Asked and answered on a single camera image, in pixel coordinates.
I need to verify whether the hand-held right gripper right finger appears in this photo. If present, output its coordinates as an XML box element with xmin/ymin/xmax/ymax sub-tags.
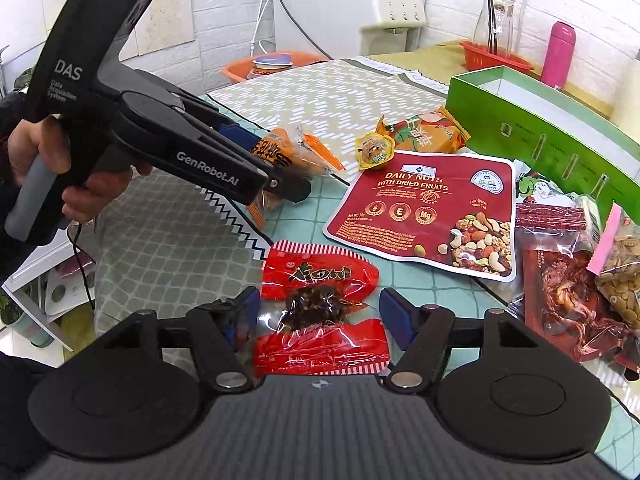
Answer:
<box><xmin>378</xmin><ymin>287</ymin><xmax>567</xmax><ymax>395</ymax></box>

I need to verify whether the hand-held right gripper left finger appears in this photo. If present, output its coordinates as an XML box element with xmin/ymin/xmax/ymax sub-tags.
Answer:
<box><xmin>75</xmin><ymin>286</ymin><xmax>262</xmax><ymax>392</ymax></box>

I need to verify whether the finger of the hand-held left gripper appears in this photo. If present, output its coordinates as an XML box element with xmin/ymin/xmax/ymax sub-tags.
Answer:
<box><xmin>250</xmin><ymin>162</ymin><xmax>312</xmax><ymax>205</ymax></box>
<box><xmin>165</xmin><ymin>87</ymin><xmax>263</xmax><ymax>154</ymax></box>

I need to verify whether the orange snack packet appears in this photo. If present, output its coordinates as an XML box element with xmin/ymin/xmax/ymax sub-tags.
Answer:
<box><xmin>248</xmin><ymin>126</ymin><xmax>347</xmax><ymax>228</ymax></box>

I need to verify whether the red snack packet clear window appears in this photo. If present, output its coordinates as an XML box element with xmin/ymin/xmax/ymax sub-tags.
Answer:
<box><xmin>252</xmin><ymin>239</ymin><xmax>392</xmax><ymax>377</ymax></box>

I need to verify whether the orange fruit print packet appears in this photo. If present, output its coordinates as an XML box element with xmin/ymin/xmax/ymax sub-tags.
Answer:
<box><xmin>375</xmin><ymin>106</ymin><xmax>472</xmax><ymax>155</ymax></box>

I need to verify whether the green cardboard box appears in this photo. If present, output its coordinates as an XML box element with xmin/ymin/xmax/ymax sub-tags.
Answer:
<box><xmin>444</xmin><ymin>65</ymin><xmax>640</xmax><ymax>223</ymax></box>

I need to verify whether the person's left hand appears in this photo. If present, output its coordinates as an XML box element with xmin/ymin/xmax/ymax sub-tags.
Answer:
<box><xmin>6</xmin><ymin>115</ymin><xmax>152</xmax><ymax>224</ymax></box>

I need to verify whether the orange plastic basin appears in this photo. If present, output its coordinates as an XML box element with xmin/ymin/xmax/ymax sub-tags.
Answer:
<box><xmin>221</xmin><ymin>51</ymin><xmax>328</xmax><ymax>85</ymax></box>

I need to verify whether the grey dashed pattern mat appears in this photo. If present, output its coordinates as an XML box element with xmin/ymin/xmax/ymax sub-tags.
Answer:
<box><xmin>94</xmin><ymin>167</ymin><xmax>273</xmax><ymax>356</ymax></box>
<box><xmin>206</xmin><ymin>57</ymin><xmax>451</xmax><ymax>186</ymax></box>

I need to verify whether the white bowl blue lid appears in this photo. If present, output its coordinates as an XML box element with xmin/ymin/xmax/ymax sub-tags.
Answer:
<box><xmin>250</xmin><ymin>53</ymin><xmax>294</xmax><ymax>80</ymax></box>

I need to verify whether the small yellow jelly cup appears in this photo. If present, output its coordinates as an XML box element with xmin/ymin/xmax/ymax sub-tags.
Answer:
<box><xmin>354</xmin><ymin>130</ymin><xmax>397</xmax><ymax>169</ymax></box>

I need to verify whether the large red nuts packet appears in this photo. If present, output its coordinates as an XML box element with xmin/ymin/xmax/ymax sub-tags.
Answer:
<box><xmin>322</xmin><ymin>149</ymin><xmax>517</xmax><ymax>282</ymax></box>

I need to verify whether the white water dispenser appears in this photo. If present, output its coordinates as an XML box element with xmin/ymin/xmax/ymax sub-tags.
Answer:
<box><xmin>271</xmin><ymin>0</ymin><xmax>432</xmax><ymax>60</ymax></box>

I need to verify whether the dark red meat packet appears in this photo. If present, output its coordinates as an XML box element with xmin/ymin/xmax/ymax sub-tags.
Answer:
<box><xmin>507</xmin><ymin>230</ymin><xmax>640</xmax><ymax>376</ymax></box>

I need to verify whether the red sausage stick packet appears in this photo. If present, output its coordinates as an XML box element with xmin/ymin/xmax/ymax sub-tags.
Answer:
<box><xmin>515</xmin><ymin>201</ymin><xmax>591</xmax><ymax>232</ymax></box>

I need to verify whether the white shelf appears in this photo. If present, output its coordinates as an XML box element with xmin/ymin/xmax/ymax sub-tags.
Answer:
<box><xmin>0</xmin><ymin>230</ymin><xmax>98</xmax><ymax>351</ymax></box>

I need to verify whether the green cartoon print packet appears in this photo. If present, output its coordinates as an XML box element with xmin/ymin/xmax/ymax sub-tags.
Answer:
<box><xmin>512</xmin><ymin>159</ymin><xmax>601</xmax><ymax>241</ymax></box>

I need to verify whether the yellow cloth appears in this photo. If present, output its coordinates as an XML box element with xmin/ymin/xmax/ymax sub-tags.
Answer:
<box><xmin>362</xmin><ymin>39</ymin><xmax>616</xmax><ymax>121</ymax></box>

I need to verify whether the pale green pot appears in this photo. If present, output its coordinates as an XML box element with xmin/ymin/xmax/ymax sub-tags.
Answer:
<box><xmin>11</xmin><ymin>305</ymin><xmax>56</xmax><ymax>349</ymax></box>

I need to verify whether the peanut packet pink top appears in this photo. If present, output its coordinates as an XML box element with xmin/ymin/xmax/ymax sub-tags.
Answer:
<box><xmin>590</xmin><ymin>200</ymin><xmax>640</xmax><ymax>332</ymax></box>

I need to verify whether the red plastic basket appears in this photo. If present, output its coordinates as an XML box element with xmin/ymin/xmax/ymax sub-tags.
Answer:
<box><xmin>459</xmin><ymin>40</ymin><xmax>536</xmax><ymax>75</ymax></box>

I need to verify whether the black stick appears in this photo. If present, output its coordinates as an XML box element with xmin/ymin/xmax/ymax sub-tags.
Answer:
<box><xmin>486</xmin><ymin>0</ymin><xmax>500</xmax><ymax>53</ymax></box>

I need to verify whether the glass carafe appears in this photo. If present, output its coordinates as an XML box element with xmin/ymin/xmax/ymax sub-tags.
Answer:
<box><xmin>472</xmin><ymin>0</ymin><xmax>517</xmax><ymax>58</ymax></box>

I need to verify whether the pink bottle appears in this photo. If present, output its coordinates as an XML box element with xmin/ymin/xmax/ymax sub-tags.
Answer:
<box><xmin>540</xmin><ymin>21</ymin><xmax>577</xmax><ymax>92</ymax></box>

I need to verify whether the cream thermos jug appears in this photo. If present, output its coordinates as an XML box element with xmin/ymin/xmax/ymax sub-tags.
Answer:
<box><xmin>611</xmin><ymin>49</ymin><xmax>640</xmax><ymax>131</ymax></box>

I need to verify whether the white hose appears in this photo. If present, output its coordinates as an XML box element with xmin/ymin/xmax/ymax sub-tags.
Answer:
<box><xmin>251</xmin><ymin>0</ymin><xmax>277</xmax><ymax>56</ymax></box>

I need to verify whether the black cable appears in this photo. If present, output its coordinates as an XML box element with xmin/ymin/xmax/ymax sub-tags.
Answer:
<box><xmin>70</xmin><ymin>222</ymin><xmax>98</xmax><ymax>313</ymax></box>

